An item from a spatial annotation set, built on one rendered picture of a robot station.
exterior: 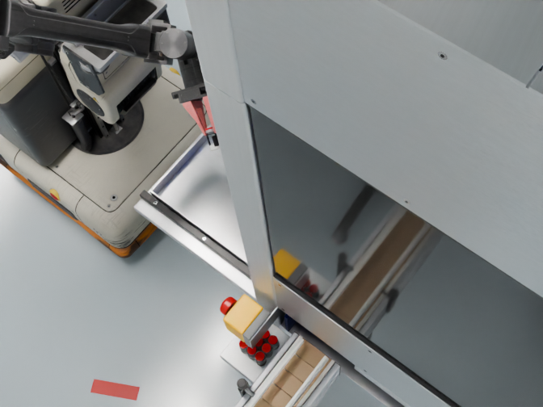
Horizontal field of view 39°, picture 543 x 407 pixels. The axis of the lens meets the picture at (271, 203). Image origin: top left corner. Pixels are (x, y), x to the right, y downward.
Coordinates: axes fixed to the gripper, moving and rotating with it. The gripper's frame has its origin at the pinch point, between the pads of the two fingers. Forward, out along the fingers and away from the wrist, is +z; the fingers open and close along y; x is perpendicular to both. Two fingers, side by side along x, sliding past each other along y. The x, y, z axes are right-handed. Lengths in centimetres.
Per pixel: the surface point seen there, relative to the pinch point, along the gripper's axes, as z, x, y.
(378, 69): 3, -84, 44
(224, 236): 23.7, 21.7, -10.5
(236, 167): 8, -47, 18
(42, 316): 43, 85, -105
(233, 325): 39.7, -3.2, -4.7
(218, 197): 14.7, 26.7, -11.1
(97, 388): 69, 76, -86
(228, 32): -5, -74, 29
